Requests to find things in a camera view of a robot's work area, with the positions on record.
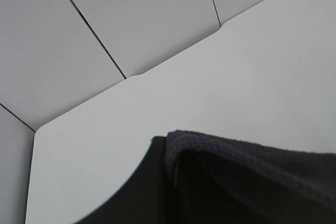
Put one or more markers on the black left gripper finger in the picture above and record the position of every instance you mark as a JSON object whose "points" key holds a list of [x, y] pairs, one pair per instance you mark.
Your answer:
{"points": [[146, 197]]}

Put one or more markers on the dark grey towel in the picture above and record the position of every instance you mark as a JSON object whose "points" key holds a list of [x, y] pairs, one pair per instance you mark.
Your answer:
{"points": [[220, 180]]}

